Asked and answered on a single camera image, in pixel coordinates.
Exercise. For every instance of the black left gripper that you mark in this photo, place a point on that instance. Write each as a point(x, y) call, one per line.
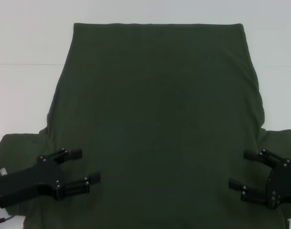
point(28, 183)

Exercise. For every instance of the dark green t-shirt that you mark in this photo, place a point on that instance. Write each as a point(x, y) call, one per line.
point(159, 95)

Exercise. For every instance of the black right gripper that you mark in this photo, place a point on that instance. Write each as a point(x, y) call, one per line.
point(283, 183)

